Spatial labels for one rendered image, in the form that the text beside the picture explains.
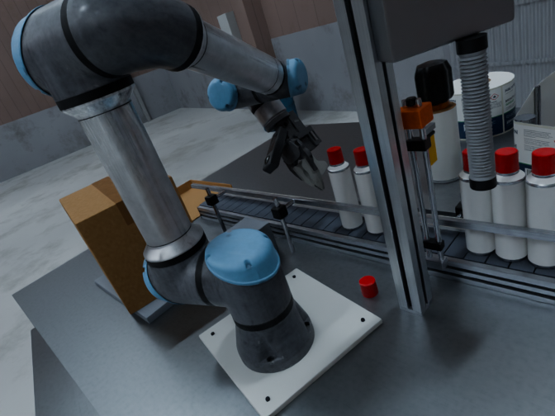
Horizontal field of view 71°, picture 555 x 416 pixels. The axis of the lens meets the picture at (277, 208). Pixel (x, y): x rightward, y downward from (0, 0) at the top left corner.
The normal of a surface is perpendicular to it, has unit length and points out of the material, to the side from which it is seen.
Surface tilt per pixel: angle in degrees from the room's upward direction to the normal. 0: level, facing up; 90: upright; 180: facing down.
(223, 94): 79
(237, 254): 8
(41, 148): 90
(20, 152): 90
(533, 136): 90
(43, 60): 91
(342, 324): 0
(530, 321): 0
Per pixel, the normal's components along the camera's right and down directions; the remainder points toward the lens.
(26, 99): 0.54, 0.22
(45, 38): -0.44, 0.30
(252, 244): -0.18, -0.86
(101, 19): 0.13, 0.27
